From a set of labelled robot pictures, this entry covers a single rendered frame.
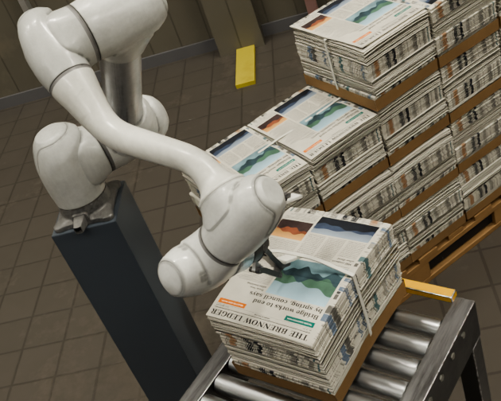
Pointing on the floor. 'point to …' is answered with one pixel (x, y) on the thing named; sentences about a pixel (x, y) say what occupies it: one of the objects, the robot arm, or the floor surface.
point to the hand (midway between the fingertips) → (294, 225)
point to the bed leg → (475, 376)
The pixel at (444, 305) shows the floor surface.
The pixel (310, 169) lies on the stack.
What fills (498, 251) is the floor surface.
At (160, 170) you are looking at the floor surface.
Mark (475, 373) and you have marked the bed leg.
